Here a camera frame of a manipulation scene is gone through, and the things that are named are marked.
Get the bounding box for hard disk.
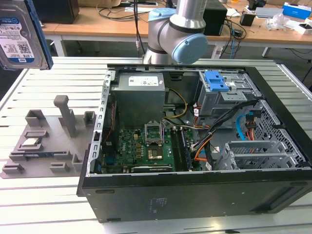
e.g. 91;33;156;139
0;0;54;72

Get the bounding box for grey metal disk bay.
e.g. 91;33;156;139
215;140;308;170

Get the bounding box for metal socket cover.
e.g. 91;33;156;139
144;121;164;146

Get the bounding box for grey power supply unit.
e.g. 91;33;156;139
111;72;169;123

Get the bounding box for CPU socket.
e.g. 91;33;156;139
147;148;162;161

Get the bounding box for green motherboard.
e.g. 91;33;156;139
101;126;203;174

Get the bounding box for installed RAM stick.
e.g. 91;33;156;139
179;130;194;171

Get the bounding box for black graphics card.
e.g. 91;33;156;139
131;165;173;174

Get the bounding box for grey metal drive cage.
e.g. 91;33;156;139
196;71;263;118

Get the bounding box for blue plastic drive latch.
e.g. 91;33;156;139
204;70;230;92

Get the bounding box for black open PC case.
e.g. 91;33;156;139
77;63;312;223

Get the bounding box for white power strip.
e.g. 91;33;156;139
211;46;224;59

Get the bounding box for grey parts rack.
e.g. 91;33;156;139
0;95;97;180

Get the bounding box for silver CPU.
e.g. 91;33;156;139
23;137;41;147

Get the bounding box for small black holder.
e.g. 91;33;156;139
239;12;255;27

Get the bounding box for large black box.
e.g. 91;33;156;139
33;0;80;24

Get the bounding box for grey flat device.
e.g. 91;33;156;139
254;6;285;19

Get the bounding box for clear plastic bag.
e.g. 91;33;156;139
265;13;297;31

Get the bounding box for white cardboard box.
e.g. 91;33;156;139
293;20;312;36

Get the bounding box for blue cardboard box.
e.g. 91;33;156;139
282;1;312;20

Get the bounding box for yellow power wires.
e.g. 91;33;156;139
162;88;189;120

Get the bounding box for red wire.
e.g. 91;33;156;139
102;102;117;145

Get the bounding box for orange wire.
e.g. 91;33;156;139
194;141;213;163

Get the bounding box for black cable bundle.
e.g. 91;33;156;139
190;98;259;152

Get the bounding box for light blue wire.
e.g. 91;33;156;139
235;113;254;141

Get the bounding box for black cable metal connector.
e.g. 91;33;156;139
133;0;142;53

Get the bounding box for orange wires with black plug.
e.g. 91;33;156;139
245;116;256;141

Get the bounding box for wooden desk white frame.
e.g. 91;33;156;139
40;5;312;58

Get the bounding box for blue hanging cable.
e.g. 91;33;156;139
230;29;239;59

